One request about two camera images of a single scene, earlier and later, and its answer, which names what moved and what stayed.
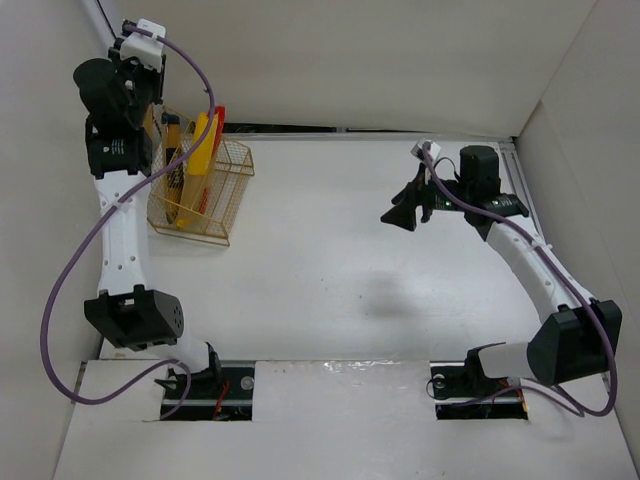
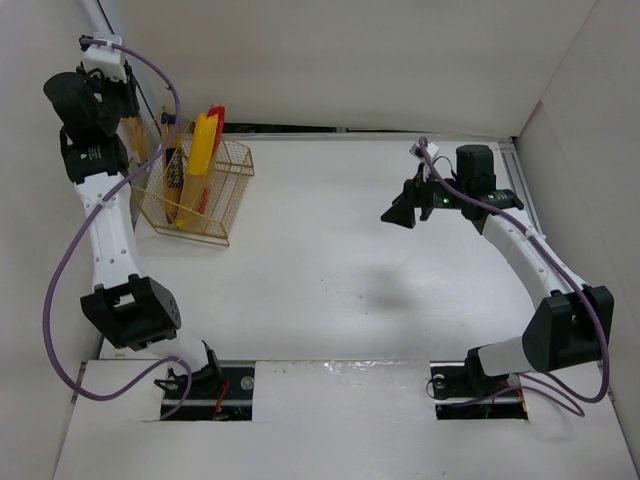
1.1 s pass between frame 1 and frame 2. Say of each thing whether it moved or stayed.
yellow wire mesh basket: stayed
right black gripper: stayed
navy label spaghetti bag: stayed
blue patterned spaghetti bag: moved
